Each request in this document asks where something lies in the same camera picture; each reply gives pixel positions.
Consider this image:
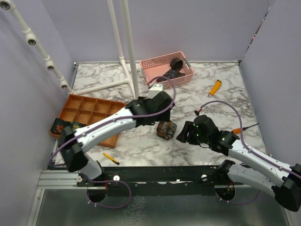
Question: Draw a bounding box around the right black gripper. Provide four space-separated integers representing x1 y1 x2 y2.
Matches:
176 120 210 145

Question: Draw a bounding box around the yellow handled utility knife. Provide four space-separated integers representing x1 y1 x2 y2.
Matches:
208 80 222 97

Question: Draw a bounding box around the orange handled screwdriver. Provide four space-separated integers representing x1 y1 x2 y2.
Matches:
232 123 259 134

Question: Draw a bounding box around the white PVC pipe frame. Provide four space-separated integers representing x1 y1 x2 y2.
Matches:
0 0 142 99

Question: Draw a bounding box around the navy yellow-flower rolled tie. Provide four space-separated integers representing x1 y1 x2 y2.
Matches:
70 121 85 131

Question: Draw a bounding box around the black orange-flower rolled tie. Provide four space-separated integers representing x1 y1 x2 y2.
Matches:
50 118 70 134

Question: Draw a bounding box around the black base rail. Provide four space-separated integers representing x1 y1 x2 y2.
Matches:
77 160 235 196

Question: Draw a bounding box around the wooden compartment tray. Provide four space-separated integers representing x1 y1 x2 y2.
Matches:
50 95 126 138

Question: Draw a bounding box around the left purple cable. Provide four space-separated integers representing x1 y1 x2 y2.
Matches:
49 76 176 209

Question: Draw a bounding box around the purple cable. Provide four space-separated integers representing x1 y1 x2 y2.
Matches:
49 76 176 209
194 100 301 205

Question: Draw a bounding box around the brown grey floral tie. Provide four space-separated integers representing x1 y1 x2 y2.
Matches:
156 121 177 140

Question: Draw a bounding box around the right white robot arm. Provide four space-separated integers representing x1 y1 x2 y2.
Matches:
176 115 301 212

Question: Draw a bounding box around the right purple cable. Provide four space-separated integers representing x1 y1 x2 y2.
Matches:
194 100 301 205

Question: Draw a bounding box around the pink perforated plastic basket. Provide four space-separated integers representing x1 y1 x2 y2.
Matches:
140 51 195 89

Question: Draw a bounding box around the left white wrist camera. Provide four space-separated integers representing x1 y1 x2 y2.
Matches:
148 83 164 98

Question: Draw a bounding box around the dark blue-flowered tie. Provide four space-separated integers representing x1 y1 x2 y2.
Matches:
156 57 185 82

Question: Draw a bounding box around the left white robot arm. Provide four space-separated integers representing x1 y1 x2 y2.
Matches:
58 91 175 186

